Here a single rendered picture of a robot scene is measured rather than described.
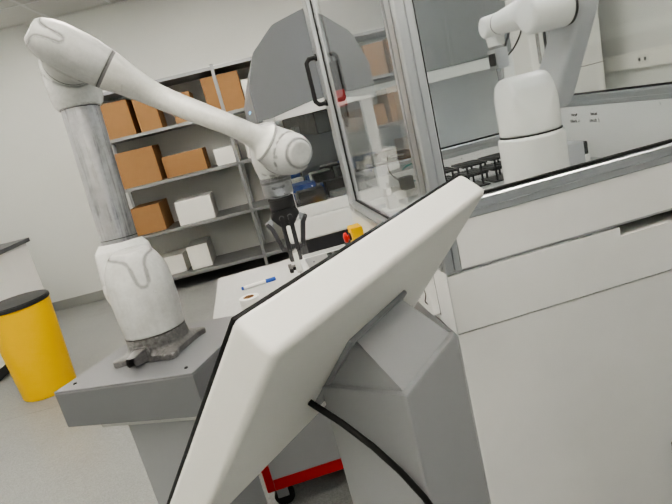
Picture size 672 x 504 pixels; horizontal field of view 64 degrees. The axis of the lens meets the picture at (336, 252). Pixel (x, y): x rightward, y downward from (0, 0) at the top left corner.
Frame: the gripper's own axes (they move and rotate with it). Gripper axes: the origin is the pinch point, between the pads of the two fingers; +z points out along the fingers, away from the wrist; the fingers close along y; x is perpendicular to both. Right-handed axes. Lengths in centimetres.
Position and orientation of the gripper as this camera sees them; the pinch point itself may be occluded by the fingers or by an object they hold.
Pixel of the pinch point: (296, 260)
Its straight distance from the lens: 163.9
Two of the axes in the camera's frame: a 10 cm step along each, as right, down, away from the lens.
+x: -1.7, -2.1, 9.6
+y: 9.6, -2.6, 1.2
